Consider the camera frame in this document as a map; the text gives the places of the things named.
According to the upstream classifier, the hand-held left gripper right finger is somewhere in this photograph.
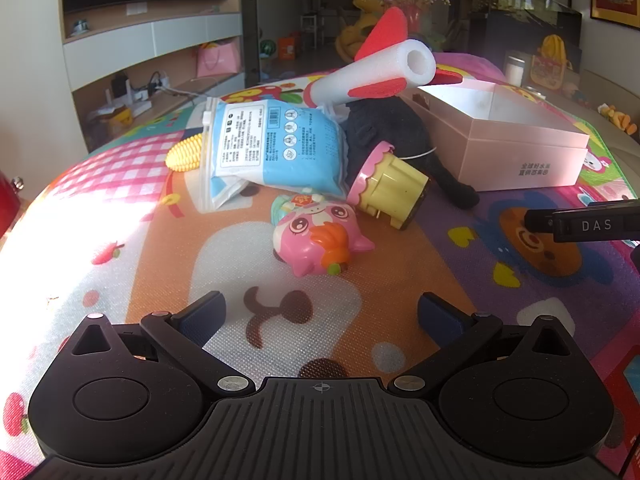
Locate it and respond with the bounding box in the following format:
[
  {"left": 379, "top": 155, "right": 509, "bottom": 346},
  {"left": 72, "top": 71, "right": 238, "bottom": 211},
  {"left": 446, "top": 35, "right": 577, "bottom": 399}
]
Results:
[{"left": 386, "top": 291, "right": 576, "bottom": 396}]

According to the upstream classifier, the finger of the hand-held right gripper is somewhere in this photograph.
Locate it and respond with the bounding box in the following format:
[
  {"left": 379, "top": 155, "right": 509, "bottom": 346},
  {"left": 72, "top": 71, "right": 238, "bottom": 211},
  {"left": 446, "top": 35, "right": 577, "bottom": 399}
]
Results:
[{"left": 524, "top": 199, "right": 640, "bottom": 246}]

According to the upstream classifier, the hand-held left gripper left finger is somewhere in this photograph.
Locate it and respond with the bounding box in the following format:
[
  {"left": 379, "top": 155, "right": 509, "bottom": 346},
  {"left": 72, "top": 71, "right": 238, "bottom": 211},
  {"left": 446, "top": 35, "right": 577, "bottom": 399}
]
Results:
[{"left": 66, "top": 291, "right": 256, "bottom": 396}]

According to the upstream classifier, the pink cardboard box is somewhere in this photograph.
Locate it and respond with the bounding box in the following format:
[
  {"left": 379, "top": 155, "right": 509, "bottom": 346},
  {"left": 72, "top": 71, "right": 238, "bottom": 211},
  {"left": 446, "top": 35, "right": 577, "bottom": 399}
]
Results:
[{"left": 400, "top": 81, "right": 591, "bottom": 193}]

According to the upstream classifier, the pink yellow cupcake toy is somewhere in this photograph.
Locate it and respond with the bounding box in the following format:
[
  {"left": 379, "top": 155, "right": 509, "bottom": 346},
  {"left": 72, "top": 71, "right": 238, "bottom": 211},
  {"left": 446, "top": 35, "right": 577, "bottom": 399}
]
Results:
[{"left": 346, "top": 140, "right": 431, "bottom": 231}]

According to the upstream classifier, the pink cartoon figure toy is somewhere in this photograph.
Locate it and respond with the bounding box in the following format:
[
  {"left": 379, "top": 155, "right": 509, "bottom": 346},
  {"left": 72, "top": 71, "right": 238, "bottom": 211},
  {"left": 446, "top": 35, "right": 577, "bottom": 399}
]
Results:
[{"left": 271, "top": 192, "right": 376, "bottom": 278}]

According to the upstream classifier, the yellow corn toy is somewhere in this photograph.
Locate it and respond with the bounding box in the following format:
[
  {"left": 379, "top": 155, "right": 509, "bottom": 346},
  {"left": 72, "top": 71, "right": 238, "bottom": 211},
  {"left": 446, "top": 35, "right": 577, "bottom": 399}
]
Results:
[{"left": 165, "top": 132, "right": 206, "bottom": 172}]

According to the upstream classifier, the blue white packet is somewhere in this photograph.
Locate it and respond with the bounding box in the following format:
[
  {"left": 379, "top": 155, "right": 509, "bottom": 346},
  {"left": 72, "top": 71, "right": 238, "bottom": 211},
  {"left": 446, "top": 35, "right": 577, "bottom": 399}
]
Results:
[{"left": 200, "top": 97, "right": 351, "bottom": 213}]

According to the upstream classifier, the black plush toy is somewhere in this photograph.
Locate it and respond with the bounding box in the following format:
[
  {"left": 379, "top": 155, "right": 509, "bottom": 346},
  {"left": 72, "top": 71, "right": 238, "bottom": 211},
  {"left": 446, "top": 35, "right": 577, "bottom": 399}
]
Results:
[{"left": 345, "top": 95, "right": 480, "bottom": 209}]

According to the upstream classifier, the white red foam rocket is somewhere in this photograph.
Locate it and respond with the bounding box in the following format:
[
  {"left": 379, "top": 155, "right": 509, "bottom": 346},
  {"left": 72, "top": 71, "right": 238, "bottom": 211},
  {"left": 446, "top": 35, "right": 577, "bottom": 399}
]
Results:
[{"left": 305, "top": 7, "right": 463, "bottom": 111}]

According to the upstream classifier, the beige sofa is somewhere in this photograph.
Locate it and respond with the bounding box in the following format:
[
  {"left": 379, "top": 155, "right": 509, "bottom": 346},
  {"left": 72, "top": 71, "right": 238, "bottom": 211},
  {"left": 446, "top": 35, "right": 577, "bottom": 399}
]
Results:
[{"left": 575, "top": 67, "right": 640, "bottom": 201}]

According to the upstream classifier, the colourful cartoon play mat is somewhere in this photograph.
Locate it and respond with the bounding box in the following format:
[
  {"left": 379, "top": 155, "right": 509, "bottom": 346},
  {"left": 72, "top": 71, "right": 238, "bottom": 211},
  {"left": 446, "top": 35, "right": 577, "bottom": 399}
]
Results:
[{"left": 0, "top": 52, "right": 640, "bottom": 480}]

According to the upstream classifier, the orange plush toy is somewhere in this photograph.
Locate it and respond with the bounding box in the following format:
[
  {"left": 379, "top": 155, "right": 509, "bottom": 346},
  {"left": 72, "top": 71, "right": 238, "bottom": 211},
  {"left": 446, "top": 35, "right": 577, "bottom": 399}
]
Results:
[{"left": 597, "top": 104, "right": 640, "bottom": 135}]

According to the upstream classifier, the yellow toy bag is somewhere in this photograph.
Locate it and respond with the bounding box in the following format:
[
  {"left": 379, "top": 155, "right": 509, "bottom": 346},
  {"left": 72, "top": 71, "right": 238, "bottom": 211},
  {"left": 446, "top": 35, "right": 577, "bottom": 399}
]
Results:
[{"left": 530, "top": 34, "right": 573, "bottom": 88}]

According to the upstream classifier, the white jar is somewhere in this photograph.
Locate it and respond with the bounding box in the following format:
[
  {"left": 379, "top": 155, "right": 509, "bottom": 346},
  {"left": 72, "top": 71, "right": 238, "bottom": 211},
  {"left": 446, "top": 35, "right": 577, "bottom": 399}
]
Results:
[{"left": 504, "top": 55, "right": 527, "bottom": 86}]

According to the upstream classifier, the black aquarium cabinet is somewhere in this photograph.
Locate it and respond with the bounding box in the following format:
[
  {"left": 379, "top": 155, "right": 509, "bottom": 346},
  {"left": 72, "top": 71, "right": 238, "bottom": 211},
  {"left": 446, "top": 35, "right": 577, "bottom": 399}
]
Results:
[{"left": 450, "top": 0, "right": 583, "bottom": 81}]

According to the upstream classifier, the yellow box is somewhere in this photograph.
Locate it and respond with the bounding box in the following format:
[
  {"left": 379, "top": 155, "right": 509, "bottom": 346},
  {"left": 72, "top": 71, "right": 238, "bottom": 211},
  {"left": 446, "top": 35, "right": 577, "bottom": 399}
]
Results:
[{"left": 97, "top": 105, "right": 133, "bottom": 136}]

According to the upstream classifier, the red object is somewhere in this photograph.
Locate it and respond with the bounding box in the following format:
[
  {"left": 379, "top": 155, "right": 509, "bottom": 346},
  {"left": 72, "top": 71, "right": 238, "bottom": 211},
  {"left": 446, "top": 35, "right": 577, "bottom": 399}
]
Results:
[{"left": 0, "top": 170, "right": 26, "bottom": 238}]

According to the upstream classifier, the white power strip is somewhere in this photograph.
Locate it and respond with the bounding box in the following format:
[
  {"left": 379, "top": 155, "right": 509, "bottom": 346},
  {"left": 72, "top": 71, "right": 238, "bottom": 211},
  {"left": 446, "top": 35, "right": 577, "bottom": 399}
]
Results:
[{"left": 132, "top": 72, "right": 171, "bottom": 101}]

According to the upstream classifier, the pink gift bag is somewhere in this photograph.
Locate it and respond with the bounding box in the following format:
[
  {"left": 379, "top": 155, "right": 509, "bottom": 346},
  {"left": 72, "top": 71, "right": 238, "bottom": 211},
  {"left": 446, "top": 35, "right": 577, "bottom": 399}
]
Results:
[{"left": 195, "top": 40, "right": 242, "bottom": 78}]

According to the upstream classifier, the orange bag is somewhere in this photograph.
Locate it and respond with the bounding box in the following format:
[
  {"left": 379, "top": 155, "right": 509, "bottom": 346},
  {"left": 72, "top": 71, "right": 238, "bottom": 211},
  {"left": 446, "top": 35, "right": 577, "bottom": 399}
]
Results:
[{"left": 277, "top": 35, "right": 301, "bottom": 61}]

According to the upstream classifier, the large yellow plush toy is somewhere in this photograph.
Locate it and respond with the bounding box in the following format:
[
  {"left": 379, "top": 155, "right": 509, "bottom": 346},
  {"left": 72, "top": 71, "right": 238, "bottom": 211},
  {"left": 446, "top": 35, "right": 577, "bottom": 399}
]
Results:
[{"left": 334, "top": 0, "right": 396, "bottom": 63}]

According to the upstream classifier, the white stool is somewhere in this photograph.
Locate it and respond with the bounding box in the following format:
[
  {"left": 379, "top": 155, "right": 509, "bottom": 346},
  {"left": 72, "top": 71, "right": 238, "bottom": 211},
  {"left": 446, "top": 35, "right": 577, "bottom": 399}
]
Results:
[{"left": 300, "top": 12, "right": 321, "bottom": 51}]

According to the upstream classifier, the white wall cabinet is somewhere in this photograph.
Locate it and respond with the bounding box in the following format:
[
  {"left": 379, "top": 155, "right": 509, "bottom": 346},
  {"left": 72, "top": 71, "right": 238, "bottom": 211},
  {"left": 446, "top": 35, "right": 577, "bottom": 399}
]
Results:
[{"left": 60, "top": 0, "right": 247, "bottom": 153}]

